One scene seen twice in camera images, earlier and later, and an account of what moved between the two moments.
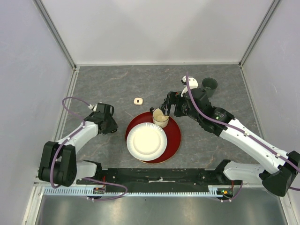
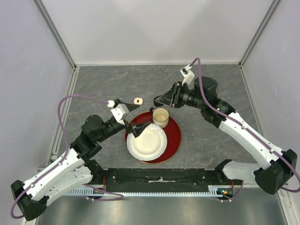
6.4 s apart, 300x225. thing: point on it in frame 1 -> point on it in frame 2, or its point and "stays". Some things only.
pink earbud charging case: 138,101 stays
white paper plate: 146,141 stays
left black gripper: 113,125 -> 137,128
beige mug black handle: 159,117 stays
